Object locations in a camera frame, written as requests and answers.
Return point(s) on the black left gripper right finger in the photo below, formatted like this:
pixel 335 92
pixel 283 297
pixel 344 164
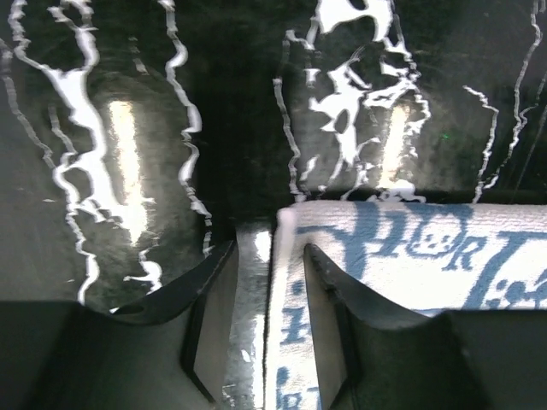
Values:
pixel 371 353

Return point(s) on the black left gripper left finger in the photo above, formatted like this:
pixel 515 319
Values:
pixel 167 350

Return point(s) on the blue white patterned towel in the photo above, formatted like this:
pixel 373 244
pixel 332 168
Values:
pixel 426 257

